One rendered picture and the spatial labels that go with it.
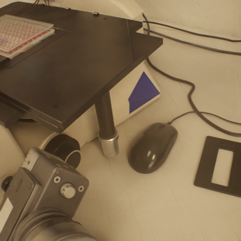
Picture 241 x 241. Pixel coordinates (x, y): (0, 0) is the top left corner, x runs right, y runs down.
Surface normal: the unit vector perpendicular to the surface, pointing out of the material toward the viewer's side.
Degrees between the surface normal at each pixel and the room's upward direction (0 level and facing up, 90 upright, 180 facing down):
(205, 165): 0
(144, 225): 0
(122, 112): 80
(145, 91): 48
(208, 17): 90
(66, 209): 69
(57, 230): 29
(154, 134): 9
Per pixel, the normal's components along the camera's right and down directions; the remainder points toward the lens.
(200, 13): -0.58, 0.58
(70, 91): -0.09, -0.74
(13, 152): 0.81, 0.33
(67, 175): 0.58, 0.16
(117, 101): 0.54, -0.23
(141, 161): -0.43, -0.04
